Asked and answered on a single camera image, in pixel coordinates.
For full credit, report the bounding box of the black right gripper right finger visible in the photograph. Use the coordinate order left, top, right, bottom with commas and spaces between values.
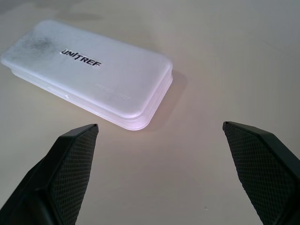
222, 121, 300, 225

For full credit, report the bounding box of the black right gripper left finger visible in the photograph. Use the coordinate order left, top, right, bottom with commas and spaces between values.
0, 124, 99, 225

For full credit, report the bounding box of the white translucent plastic case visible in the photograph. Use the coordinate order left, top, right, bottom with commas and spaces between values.
0, 20, 174, 131

